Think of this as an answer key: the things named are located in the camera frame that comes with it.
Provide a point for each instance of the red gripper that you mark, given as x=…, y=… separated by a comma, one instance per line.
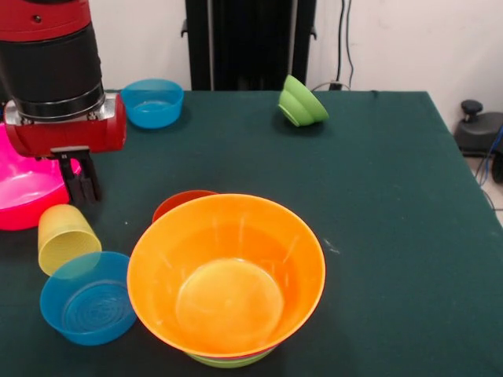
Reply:
x=67, y=135

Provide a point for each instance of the pink plastic bowl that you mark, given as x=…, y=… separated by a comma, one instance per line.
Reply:
x=27, y=184
x=23, y=216

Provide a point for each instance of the yellow plastic cup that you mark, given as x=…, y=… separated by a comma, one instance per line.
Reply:
x=67, y=235

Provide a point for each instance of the blue plastic bowl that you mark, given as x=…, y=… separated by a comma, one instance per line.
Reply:
x=90, y=314
x=155, y=106

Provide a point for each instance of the orange plastic bowl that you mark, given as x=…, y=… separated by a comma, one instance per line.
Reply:
x=224, y=243

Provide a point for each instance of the small green plastic bowl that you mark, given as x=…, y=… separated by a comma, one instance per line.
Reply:
x=302, y=106

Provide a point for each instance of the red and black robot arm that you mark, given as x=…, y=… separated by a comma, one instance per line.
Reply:
x=47, y=59

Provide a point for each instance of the red plastic bowl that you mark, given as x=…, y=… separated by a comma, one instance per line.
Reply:
x=173, y=202

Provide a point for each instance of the large green plastic bowl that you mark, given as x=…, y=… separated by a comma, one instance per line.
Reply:
x=232, y=363

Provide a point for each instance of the dark green table cloth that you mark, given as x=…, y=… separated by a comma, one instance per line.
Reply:
x=353, y=176

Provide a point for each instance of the black stand base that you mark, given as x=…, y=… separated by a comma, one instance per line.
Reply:
x=483, y=133

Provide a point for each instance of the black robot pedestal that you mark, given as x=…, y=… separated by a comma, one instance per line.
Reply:
x=251, y=47

